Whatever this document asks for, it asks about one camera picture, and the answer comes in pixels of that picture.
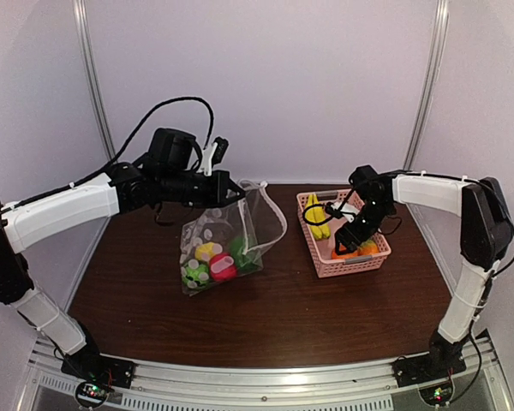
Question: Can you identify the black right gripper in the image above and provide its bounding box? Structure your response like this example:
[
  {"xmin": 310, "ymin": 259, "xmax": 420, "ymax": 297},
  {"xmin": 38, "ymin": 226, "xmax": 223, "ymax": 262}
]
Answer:
[{"xmin": 336, "ymin": 199, "xmax": 394, "ymax": 254}]

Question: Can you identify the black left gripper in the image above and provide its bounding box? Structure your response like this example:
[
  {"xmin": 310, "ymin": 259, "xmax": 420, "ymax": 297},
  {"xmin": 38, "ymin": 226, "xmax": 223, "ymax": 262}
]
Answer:
[{"xmin": 159, "ymin": 169, "xmax": 245, "ymax": 208}]

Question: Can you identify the orange toy orange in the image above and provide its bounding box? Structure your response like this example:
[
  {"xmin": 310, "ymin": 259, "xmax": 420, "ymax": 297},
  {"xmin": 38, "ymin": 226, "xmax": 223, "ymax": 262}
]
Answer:
[{"xmin": 331, "ymin": 245, "xmax": 360, "ymax": 259}]

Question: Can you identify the pink perforated plastic basket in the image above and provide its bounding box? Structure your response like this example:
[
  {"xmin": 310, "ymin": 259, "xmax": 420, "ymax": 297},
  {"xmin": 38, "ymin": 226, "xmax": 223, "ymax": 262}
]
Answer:
[{"xmin": 296, "ymin": 188, "xmax": 391, "ymax": 280}]

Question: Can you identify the green orange toy mango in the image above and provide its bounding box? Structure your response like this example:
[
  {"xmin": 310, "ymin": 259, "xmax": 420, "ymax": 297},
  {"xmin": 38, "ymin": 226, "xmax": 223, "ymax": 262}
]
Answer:
[{"xmin": 358, "ymin": 240, "xmax": 380, "ymax": 256}]

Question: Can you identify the yellow toy banana bunch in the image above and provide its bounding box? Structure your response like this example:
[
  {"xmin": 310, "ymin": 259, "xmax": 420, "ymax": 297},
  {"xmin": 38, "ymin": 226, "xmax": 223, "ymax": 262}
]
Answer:
[{"xmin": 304, "ymin": 193, "xmax": 331, "ymax": 241}]

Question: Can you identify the clear zip top bag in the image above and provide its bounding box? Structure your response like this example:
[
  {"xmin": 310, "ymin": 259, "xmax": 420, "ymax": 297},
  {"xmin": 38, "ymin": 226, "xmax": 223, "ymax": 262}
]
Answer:
[{"xmin": 179, "ymin": 181, "xmax": 288, "ymax": 296}]

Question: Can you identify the green toy bell pepper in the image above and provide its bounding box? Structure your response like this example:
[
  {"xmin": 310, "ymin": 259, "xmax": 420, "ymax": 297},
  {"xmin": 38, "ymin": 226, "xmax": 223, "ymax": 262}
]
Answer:
[{"xmin": 229, "ymin": 236, "xmax": 263, "ymax": 275}]

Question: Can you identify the yellow toy pear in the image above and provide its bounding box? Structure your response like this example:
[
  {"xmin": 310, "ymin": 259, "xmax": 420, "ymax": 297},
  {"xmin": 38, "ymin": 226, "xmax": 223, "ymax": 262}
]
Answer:
[{"xmin": 194, "ymin": 241, "xmax": 223, "ymax": 262}]

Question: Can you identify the red toy apple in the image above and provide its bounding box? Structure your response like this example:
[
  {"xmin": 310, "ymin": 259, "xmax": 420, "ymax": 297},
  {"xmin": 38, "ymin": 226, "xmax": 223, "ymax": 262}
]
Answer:
[{"xmin": 209, "ymin": 253, "xmax": 237, "ymax": 283}]

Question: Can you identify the green toy watermelon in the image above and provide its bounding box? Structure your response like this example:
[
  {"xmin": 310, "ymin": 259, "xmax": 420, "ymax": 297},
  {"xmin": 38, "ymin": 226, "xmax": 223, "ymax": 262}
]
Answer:
[{"xmin": 181, "ymin": 259, "xmax": 210, "ymax": 289}]

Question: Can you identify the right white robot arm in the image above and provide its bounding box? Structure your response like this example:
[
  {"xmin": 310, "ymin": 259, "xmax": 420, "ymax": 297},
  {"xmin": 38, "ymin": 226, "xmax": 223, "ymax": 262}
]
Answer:
[{"xmin": 326, "ymin": 165, "xmax": 514, "ymax": 378}]

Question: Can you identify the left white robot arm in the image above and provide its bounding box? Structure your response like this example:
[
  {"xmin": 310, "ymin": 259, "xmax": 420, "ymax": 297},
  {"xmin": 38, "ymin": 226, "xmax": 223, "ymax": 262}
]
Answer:
[{"xmin": 0, "ymin": 128, "xmax": 245, "ymax": 380}]

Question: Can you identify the right round circuit board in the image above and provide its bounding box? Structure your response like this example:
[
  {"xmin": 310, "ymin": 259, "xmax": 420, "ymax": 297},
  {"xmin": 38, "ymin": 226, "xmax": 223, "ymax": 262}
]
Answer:
[{"xmin": 419, "ymin": 383, "xmax": 454, "ymax": 408}]

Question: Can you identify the round circuit board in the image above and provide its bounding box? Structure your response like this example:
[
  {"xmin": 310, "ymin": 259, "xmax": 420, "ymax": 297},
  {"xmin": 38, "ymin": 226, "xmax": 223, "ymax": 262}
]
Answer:
[
  {"xmin": 75, "ymin": 381, "xmax": 110, "ymax": 408},
  {"xmin": 419, "ymin": 383, "xmax": 454, "ymax": 408}
]

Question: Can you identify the left round circuit board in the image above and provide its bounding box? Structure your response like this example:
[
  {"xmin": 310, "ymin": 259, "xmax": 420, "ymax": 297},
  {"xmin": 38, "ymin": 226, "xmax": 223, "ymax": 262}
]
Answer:
[{"xmin": 75, "ymin": 381, "xmax": 110, "ymax": 408}]

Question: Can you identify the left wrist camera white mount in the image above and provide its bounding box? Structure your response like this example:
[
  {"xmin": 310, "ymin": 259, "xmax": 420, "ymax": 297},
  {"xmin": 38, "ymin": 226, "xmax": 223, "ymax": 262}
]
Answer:
[{"xmin": 197, "ymin": 136, "xmax": 229, "ymax": 176}]

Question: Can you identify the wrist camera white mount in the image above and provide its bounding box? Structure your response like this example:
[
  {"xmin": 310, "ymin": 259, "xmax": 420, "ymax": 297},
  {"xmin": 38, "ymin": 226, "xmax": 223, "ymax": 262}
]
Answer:
[
  {"xmin": 197, "ymin": 136, "xmax": 229, "ymax": 176},
  {"xmin": 325, "ymin": 201, "xmax": 359, "ymax": 222}
]

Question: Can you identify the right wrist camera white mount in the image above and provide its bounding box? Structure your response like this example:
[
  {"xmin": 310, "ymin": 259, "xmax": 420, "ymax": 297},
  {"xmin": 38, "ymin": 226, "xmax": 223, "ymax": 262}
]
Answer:
[{"xmin": 325, "ymin": 201, "xmax": 359, "ymax": 222}]

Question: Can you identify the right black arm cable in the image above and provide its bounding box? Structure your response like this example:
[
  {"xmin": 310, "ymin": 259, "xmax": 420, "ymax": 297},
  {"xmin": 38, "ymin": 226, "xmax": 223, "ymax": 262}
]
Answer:
[{"xmin": 302, "ymin": 179, "xmax": 402, "ymax": 235}]

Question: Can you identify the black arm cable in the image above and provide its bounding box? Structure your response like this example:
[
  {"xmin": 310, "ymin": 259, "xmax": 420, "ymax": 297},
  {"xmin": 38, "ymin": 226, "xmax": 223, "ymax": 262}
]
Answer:
[
  {"xmin": 68, "ymin": 97, "xmax": 216, "ymax": 198},
  {"xmin": 302, "ymin": 179, "xmax": 402, "ymax": 235}
]

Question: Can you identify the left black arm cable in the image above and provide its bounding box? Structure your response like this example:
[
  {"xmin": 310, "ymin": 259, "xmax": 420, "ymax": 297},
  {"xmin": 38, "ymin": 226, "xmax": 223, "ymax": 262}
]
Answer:
[{"xmin": 68, "ymin": 97, "xmax": 216, "ymax": 198}]

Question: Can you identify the front aluminium rail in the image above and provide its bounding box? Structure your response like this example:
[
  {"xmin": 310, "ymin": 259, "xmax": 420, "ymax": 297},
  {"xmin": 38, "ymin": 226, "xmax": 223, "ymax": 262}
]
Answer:
[{"xmin": 16, "ymin": 329, "xmax": 514, "ymax": 411}]

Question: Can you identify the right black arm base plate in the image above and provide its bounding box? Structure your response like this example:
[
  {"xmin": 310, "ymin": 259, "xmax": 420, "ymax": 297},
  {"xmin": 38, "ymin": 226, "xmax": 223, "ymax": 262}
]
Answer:
[{"xmin": 391, "ymin": 354, "xmax": 467, "ymax": 388}]

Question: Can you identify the right aluminium frame post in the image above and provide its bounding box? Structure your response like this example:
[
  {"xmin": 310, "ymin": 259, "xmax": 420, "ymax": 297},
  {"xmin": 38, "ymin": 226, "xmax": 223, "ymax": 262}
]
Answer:
[{"xmin": 403, "ymin": 0, "xmax": 450, "ymax": 170}]

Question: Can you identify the aluminium frame post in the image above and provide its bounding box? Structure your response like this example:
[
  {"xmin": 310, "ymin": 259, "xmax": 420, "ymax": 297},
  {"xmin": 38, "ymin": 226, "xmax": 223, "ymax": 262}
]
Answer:
[
  {"xmin": 403, "ymin": 0, "xmax": 450, "ymax": 170},
  {"xmin": 72, "ymin": 0, "xmax": 116, "ymax": 160}
]

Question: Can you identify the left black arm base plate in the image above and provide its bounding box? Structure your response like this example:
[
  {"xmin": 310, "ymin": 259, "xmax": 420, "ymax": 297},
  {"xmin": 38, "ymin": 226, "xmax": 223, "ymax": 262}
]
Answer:
[{"xmin": 61, "ymin": 351, "xmax": 135, "ymax": 389}]

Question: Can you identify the left aluminium frame post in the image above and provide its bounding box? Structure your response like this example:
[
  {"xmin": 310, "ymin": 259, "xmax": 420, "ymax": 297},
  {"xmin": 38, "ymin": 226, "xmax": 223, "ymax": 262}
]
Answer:
[{"xmin": 72, "ymin": 0, "xmax": 116, "ymax": 160}]

